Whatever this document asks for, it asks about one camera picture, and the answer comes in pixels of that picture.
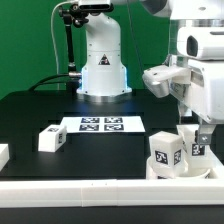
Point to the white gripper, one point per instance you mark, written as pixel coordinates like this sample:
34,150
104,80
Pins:
197,85

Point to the white round stool seat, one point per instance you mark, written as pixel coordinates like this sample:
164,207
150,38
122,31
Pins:
187,174

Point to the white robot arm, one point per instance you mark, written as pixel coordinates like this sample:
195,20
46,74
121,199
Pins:
200,36

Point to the white U-shaped fence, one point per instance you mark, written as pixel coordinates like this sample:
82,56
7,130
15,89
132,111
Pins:
115,192

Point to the white marker sheet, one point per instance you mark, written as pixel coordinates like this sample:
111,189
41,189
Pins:
109,124

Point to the black rear camera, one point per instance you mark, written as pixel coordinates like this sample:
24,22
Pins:
94,5

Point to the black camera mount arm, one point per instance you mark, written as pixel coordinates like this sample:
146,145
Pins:
72,17

